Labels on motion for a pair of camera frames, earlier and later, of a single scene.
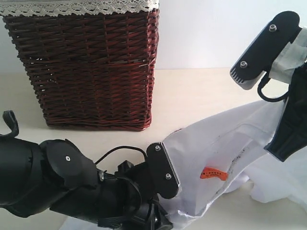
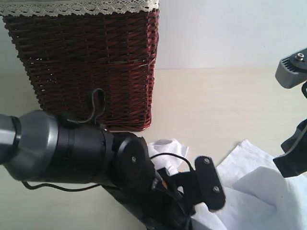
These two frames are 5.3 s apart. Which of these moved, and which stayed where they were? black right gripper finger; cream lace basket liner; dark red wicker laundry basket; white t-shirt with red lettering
Moved: white t-shirt with red lettering; black right gripper finger
Stayed: dark red wicker laundry basket; cream lace basket liner
